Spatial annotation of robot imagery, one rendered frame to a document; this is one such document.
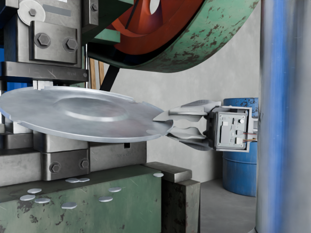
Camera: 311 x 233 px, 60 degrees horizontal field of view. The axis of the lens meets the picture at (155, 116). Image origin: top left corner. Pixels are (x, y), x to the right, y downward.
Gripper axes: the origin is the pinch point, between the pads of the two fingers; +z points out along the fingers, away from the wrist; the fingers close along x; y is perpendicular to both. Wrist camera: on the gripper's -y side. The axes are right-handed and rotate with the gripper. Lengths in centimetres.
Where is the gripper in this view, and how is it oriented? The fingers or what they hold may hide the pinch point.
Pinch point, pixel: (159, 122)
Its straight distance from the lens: 48.5
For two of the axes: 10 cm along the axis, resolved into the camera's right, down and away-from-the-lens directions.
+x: -0.6, 10.0, 0.3
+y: 0.3, 0.3, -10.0
